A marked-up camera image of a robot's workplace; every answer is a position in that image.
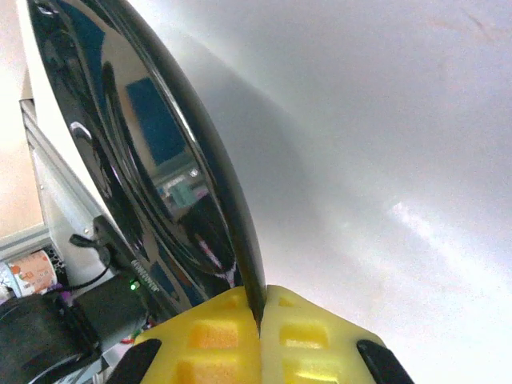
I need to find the white orange printed roll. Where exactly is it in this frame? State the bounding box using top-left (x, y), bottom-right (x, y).
top-left (6, 248), bottom-right (58, 299)

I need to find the grey metal panel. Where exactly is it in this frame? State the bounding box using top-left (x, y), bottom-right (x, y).
top-left (34, 147), bottom-right (103, 277)

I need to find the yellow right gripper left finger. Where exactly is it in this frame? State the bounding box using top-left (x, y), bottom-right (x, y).
top-left (104, 284), bottom-right (263, 384)

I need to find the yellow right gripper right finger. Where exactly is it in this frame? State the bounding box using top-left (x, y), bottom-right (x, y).
top-left (258, 283), bottom-right (415, 384)

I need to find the glossy black plate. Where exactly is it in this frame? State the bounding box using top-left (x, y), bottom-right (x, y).
top-left (24, 0), bottom-right (267, 327)

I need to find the thin black cable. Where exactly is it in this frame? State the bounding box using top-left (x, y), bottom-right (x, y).
top-left (70, 234), bottom-right (121, 291)

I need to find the short aluminium frame beam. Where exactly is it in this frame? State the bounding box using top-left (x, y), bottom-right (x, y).
top-left (0, 226), bottom-right (53, 261)

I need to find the long aluminium frame rail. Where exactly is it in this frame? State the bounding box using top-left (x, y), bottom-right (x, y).
top-left (18, 98), bottom-right (101, 225)

